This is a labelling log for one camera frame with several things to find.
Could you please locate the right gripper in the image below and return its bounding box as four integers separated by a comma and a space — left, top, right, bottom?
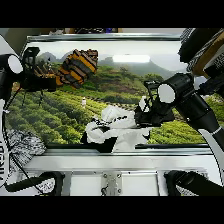
134, 98, 175, 128

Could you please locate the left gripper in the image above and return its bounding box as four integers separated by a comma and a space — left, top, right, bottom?
20, 70, 58, 93

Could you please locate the orange and black striped garment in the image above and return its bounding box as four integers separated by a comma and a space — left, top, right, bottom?
54, 48, 100, 90

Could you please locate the black and white patterned garment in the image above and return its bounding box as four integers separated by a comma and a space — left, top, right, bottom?
5, 128, 48, 173

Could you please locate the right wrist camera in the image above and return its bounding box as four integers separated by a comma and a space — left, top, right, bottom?
142, 79, 162, 103

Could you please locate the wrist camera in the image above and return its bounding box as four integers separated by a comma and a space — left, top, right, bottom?
21, 46, 42, 72
142, 79, 162, 103

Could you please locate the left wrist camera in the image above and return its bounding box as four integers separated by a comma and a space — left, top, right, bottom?
21, 46, 42, 72

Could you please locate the silver frame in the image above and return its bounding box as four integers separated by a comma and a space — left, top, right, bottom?
19, 32, 224, 197

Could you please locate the black cable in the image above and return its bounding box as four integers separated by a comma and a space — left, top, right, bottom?
1, 87, 46, 195

